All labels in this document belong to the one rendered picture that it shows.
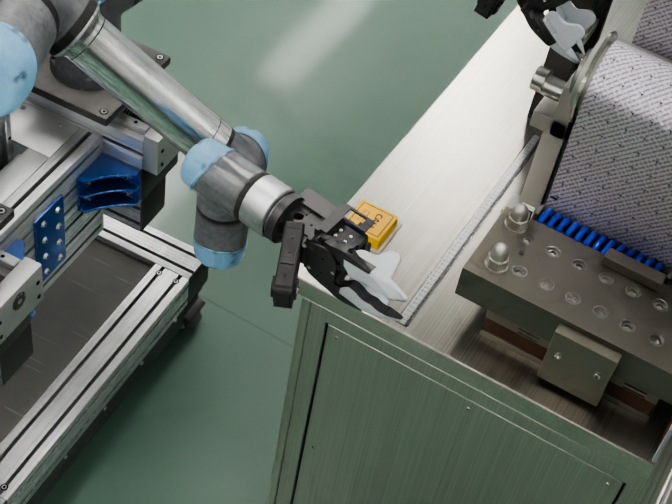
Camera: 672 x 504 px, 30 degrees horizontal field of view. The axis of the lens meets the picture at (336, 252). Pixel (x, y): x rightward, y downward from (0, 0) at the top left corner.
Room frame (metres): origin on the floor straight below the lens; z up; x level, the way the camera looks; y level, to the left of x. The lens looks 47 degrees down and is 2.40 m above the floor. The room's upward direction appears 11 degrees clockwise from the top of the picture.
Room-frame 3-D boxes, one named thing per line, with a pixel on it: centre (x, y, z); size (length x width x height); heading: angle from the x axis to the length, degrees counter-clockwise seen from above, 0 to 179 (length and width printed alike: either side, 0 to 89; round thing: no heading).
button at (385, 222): (1.44, -0.05, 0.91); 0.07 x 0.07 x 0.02; 68
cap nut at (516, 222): (1.39, -0.27, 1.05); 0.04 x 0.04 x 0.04
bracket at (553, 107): (1.55, -0.30, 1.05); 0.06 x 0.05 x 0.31; 68
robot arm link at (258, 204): (1.16, 0.10, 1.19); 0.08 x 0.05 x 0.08; 150
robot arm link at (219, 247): (1.22, 0.17, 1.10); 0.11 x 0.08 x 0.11; 179
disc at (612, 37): (1.50, -0.33, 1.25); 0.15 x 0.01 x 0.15; 158
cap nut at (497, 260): (1.29, -0.24, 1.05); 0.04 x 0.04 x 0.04
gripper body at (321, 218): (1.13, 0.02, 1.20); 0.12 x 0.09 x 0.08; 60
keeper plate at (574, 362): (1.18, -0.38, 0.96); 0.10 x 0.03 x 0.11; 68
